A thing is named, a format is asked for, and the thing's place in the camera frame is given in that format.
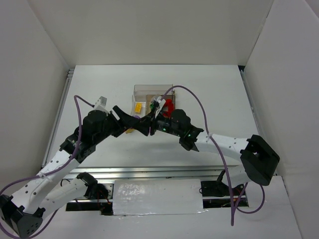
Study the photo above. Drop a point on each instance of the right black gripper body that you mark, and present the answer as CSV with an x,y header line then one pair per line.
x,y
153,123

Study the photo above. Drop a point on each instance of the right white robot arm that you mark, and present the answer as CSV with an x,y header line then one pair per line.
x,y
258,161

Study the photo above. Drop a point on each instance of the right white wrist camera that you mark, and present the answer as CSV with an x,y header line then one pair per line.
x,y
159,104

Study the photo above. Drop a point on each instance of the long clear container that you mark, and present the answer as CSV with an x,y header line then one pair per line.
x,y
151,89

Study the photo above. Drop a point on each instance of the small clear container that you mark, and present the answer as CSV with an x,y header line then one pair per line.
x,y
142,99

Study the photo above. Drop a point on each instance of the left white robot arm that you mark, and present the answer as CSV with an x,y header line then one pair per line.
x,y
25,210

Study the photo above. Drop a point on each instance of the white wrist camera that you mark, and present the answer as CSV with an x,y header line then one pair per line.
x,y
101,104
159,104

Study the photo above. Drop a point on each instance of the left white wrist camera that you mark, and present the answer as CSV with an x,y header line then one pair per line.
x,y
101,104

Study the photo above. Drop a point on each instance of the long yellow lego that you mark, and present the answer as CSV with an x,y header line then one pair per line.
x,y
129,130

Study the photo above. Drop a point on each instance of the tan translucent container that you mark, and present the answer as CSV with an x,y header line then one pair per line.
x,y
151,99

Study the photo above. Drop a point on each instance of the aluminium front rail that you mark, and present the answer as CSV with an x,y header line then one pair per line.
x,y
114,173

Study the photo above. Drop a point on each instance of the left aluminium rail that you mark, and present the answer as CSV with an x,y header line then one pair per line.
x,y
58,115

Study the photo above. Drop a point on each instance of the yellow lego brick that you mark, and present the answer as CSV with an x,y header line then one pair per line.
x,y
138,107

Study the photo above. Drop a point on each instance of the aluminium rail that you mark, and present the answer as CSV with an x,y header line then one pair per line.
x,y
58,115
114,173

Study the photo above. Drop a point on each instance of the red rounded lego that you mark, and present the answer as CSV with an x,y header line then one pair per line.
x,y
168,103

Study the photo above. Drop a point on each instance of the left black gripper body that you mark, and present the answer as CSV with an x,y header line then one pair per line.
x,y
115,122

